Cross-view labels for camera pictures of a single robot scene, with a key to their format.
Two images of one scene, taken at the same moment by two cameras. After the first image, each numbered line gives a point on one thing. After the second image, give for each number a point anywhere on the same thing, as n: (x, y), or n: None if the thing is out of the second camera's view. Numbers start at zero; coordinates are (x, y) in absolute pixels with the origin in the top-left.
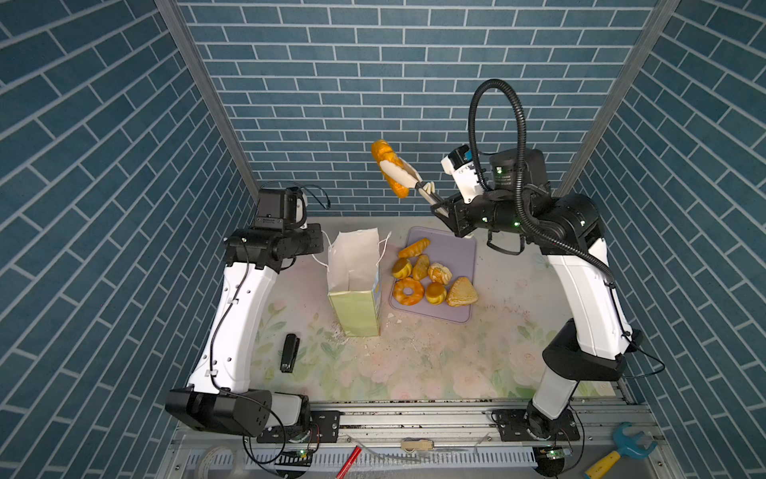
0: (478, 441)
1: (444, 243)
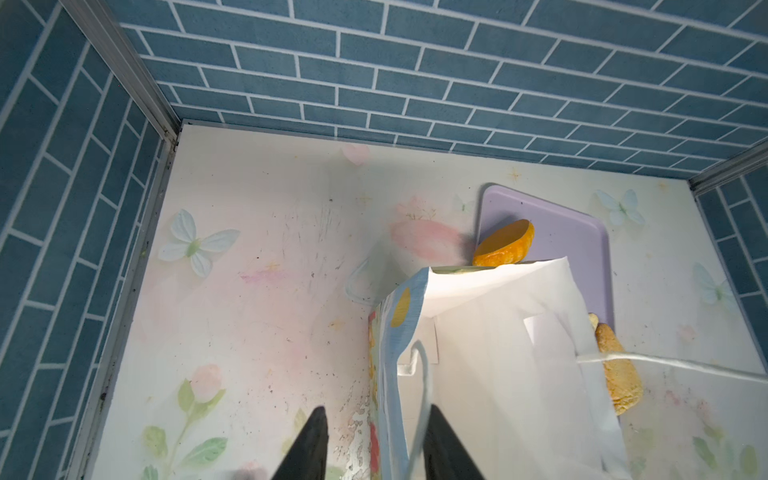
0: None
1: (559, 231)
